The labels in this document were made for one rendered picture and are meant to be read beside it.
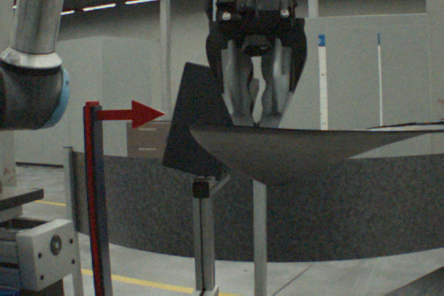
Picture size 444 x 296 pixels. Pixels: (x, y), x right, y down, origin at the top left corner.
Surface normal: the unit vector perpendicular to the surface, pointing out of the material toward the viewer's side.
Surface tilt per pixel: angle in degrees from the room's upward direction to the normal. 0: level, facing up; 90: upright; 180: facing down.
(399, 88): 90
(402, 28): 90
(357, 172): 90
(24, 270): 90
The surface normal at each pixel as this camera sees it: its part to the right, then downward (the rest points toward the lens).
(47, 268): 0.96, 0.00
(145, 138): -0.42, 0.06
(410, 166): 0.15, 0.05
